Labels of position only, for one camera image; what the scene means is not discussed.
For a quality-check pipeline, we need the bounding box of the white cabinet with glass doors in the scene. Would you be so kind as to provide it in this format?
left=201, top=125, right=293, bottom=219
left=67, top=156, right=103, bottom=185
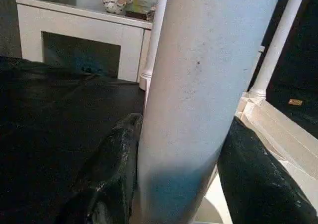
left=15, top=0, right=154, bottom=83

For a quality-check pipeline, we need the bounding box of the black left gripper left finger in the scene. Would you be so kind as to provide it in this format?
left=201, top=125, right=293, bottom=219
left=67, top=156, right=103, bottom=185
left=56, top=112, right=144, bottom=224

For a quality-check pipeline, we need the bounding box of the black mat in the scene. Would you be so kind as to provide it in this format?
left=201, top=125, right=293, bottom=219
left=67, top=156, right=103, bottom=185
left=0, top=56, right=318, bottom=224

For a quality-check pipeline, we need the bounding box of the grey curtain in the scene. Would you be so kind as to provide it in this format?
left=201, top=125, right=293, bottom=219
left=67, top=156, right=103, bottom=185
left=0, top=0, right=78, bottom=58

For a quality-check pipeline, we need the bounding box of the black cabinet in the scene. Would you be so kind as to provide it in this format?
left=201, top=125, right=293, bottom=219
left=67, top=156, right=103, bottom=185
left=248, top=0, right=318, bottom=90

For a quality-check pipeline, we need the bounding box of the white plastic table leg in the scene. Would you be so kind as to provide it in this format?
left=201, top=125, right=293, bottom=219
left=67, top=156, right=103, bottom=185
left=248, top=0, right=309, bottom=105
left=139, top=0, right=171, bottom=92
left=135, top=0, right=285, bottom=224

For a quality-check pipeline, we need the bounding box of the white plastic table top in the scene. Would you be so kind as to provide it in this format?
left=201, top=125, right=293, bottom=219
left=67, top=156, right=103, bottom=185
left=196, top=89, right=318, bottom=224

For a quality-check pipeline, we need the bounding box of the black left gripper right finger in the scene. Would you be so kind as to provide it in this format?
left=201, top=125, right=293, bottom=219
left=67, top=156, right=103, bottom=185
left=217, top=116, right=318, bottom=224

